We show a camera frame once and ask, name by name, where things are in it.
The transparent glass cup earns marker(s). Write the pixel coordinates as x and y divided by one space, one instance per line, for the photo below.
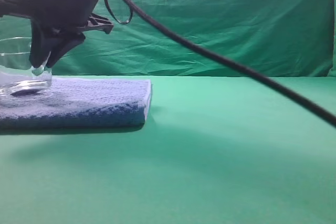
18 76

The green backdrop cloth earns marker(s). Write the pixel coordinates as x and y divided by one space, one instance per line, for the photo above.
279 38

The folded blue towel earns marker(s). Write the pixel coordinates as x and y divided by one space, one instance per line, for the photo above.
79 103

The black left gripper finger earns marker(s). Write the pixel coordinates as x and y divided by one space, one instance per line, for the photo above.
41 44

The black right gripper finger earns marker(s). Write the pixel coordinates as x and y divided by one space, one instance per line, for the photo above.
66 44

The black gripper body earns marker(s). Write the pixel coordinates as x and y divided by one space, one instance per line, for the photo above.
66 15

